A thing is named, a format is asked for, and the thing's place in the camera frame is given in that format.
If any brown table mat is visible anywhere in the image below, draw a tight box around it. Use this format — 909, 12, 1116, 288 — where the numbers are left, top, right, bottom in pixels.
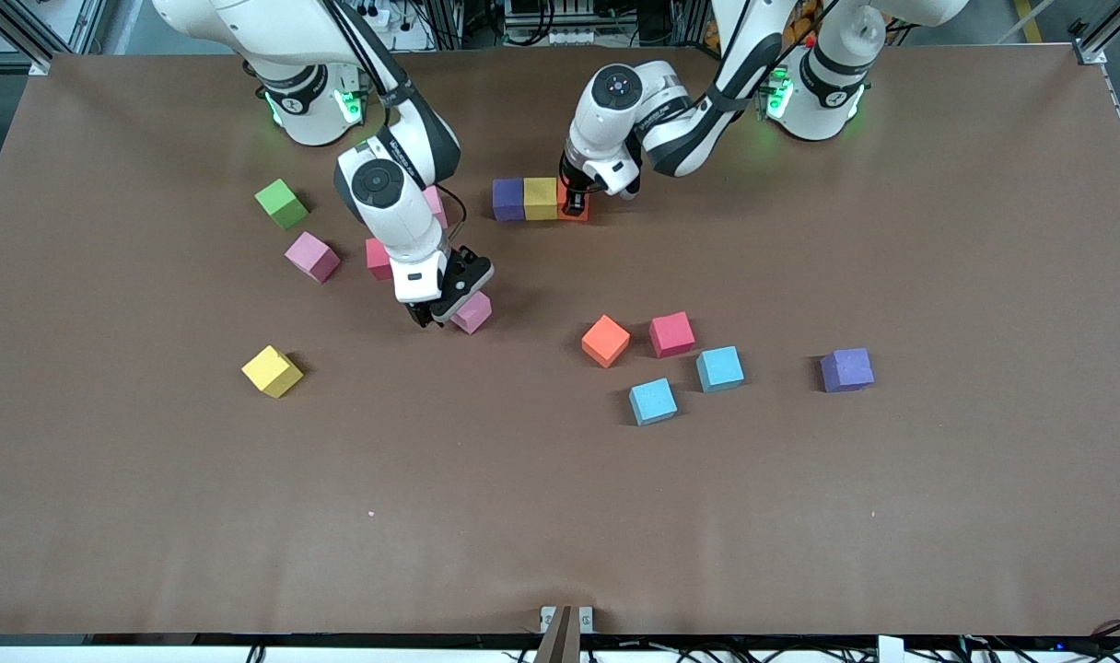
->
0, 41, 1120, 638

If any yellow foam cube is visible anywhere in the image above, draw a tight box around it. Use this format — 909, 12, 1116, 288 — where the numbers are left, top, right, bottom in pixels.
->
522, 176, 560, 222
240, 344, 305, 400

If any aluminium frame post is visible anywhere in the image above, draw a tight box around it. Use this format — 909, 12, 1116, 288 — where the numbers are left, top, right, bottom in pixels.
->
1067, 0, 1120, 67
0, 0, 110, 76

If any cyan foam cube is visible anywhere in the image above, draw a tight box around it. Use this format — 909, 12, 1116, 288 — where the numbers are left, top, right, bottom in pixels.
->
628, 378, 680, 427
694, 345, 746, 394

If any orange toy pile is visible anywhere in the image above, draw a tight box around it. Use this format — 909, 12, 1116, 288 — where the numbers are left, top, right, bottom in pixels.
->
779, 0, 823, 47

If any purple foam cube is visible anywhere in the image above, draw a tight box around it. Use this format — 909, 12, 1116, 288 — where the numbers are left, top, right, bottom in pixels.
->
819, 347, 876, 395
491, 177, 526, 223

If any orange foam cube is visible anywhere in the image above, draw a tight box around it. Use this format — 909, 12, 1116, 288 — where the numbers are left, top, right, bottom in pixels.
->
556, 180, 592, 224
580, 313, 632, 370

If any green foam cube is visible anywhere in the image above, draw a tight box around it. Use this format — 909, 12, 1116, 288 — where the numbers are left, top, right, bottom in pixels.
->
253, 178, 311, 232

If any grey equipment rack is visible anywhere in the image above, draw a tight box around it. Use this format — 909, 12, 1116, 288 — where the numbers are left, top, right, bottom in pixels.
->
500, 0, 621, 49

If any metal edge bracket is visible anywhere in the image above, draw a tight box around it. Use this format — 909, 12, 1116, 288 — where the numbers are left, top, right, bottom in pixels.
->
539, 604, 595, 663

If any white power strip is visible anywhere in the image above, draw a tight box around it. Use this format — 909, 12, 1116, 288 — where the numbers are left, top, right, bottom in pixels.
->
351, 0, 435, 53

